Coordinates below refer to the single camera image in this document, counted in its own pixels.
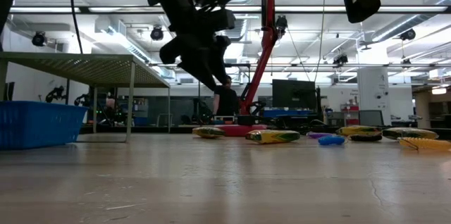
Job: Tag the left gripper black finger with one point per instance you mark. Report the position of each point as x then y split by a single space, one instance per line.
202 69
222 55

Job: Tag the yellow crayon pack white end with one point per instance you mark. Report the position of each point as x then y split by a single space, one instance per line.
273 136

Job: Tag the red desk lamp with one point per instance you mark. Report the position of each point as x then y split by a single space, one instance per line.
267 41

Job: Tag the black ceiling spotlight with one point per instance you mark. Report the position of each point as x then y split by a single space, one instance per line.
39 38
340 59
156 34
408 34

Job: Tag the person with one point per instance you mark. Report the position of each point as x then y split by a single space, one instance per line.
111 103
225 99

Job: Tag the black monitor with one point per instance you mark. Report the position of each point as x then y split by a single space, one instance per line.
293 93

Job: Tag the blue background table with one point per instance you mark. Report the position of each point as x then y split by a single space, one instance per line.
289 113

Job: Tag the black beam with light strips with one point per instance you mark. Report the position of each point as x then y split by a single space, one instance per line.
84 9

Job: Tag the green perforated metal shelf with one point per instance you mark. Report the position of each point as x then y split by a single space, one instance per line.
88 69

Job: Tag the red cabinet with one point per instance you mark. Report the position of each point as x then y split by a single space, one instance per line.
349 111

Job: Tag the purple spiral wrist coil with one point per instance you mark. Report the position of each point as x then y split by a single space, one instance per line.
319 135

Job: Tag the blue spiral wrist coil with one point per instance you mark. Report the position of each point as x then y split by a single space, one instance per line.
332 140

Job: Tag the black spiral wrist coil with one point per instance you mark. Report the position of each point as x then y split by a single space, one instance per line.
366 138

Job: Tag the orange spiral wrist coil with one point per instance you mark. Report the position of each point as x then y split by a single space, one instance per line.
424 143

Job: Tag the blue plastic basket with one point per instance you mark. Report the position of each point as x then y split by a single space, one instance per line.
38 125

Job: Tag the black aluminium table frame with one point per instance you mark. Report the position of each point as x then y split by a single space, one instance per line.
148 129

